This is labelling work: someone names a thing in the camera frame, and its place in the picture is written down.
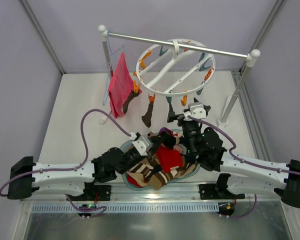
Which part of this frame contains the white clothes rack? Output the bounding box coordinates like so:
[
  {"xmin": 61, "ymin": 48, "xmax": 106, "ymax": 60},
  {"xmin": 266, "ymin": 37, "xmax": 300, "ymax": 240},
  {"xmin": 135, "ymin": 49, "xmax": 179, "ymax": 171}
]
[{"xmin": 98, "ymin": 24, "xmax": 261, "ymax": 127}]

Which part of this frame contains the white round sock hanger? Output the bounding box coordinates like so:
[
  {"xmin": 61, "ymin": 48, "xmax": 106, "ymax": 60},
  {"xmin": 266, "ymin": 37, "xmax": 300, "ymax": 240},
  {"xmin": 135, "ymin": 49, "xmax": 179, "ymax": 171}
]
[{"xmin": 133, "ymin": 46, "xmax": 212, "ymax": 93}]

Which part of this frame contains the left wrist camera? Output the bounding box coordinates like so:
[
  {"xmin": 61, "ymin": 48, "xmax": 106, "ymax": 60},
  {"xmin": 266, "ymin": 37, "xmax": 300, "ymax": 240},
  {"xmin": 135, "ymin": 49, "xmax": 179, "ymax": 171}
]
[{"xmin": 132, "ymin": 135, "xmax": 153, "ymax": 156}]

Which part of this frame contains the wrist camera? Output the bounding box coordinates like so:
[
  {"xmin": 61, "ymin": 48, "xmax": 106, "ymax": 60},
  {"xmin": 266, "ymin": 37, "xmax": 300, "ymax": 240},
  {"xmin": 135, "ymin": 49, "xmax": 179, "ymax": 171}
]
[
  {"xmin": 132, "ymin": 135, "xmax": 153, "ymax": 156},
  {"xmin": 188, "ymin": 103, "xmax": 206, "ymax": 117}
]

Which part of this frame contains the aluminium rail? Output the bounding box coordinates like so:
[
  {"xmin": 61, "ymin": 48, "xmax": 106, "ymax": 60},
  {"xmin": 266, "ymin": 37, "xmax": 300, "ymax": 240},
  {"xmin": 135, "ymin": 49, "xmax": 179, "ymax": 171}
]
[{"xmin": 19, "ymin": 182, "xmax": 294, "ymax": 205}]

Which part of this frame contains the red sock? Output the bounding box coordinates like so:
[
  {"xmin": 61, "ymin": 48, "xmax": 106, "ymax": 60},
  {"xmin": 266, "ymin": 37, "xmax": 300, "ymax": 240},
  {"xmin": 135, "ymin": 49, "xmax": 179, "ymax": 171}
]
[{"xmin": 156, "ymin": 146, "xmax": 183, "ymax": 173}]

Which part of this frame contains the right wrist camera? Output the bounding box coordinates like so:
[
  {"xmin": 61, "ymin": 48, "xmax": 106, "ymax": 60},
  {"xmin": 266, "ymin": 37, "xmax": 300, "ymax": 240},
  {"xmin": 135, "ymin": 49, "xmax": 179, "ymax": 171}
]
[{"xmin": 188, "ymin": 103, "xmax": 206, "ymax": 117}]

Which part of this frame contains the blue wire hanger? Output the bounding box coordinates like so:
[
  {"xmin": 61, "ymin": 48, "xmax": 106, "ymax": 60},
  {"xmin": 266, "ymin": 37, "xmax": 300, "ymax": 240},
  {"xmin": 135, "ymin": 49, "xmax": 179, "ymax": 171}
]
[{"xmin": 102, "ymin": 30, "xmax": 125, "ymax": 106}]

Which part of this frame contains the brown striped sock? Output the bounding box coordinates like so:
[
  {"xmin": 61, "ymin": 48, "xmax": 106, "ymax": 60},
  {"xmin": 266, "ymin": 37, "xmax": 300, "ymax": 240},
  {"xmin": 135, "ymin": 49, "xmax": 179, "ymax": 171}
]
[{"xmin": 149, "ymin": 169, "xmax": 194, "ymax": 190}]

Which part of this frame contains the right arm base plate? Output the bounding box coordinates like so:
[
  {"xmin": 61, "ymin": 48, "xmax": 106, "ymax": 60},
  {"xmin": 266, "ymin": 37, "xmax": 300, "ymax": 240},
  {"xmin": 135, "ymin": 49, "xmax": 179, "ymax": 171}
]
[{"xmin": 198, "ymin": 183, "xmax": 246, "ymax": 200}]

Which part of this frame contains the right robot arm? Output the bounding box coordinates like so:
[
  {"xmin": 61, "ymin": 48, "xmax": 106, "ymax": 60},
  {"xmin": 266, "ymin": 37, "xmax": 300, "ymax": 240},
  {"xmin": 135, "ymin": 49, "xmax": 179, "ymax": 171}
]
[{"xmin": 167, "ymin": 99, "xmax": 300, "ymax": 209}]

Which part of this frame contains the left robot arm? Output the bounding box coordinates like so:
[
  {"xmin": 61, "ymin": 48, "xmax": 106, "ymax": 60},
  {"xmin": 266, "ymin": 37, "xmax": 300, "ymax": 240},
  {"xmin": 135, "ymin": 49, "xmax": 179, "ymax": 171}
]
[{"xmin": 7, "ymin": 136, "xmax": 164, "ymax": 200}]

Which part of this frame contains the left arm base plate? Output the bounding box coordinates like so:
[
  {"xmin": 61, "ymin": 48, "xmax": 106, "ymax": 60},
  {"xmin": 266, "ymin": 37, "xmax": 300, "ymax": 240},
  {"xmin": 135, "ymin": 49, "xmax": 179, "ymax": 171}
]
[{"xmin": 90, "ymin": 184, "xmax": 112, "ymax": 202}]

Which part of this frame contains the teal laundry basket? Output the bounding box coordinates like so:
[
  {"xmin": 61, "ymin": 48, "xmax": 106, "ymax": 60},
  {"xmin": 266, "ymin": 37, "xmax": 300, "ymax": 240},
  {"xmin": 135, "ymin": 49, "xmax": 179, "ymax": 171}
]
[{"xmin": 122, "ymin": 127, "xmax": 199, "ymax": 191}]

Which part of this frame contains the pink cloth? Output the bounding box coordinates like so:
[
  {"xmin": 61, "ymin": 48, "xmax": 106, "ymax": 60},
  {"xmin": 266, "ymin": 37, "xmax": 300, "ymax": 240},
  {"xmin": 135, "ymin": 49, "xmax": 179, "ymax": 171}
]
[{"xmin": 108, "ymin": 52, "xmax": 134, "ymax": 118}]

